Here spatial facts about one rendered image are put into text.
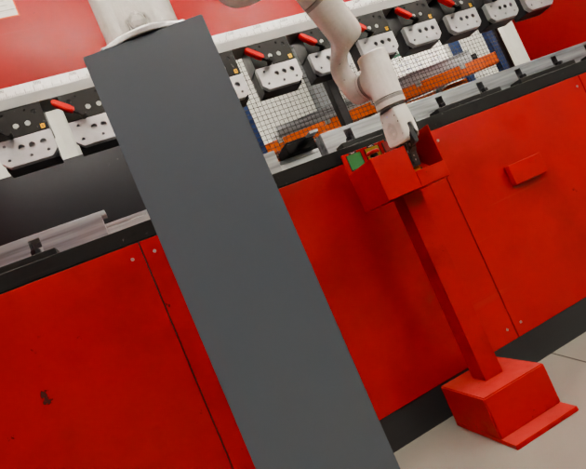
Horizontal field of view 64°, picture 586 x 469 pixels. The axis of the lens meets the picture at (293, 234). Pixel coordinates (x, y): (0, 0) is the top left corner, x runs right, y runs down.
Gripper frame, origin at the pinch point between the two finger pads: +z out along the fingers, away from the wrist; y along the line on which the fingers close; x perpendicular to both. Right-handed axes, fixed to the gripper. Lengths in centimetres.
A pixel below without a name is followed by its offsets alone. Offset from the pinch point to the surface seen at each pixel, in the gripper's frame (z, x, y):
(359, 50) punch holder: -44, 18, -35
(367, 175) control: -0.6, -15.2, 1.1
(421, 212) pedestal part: 14.3, -4.9, 2.3
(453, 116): -8.8, 33.5, -20.1
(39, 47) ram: -71, -81, -32
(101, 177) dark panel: -41, -81, -84
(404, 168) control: 1.5, -7.4, 6.2
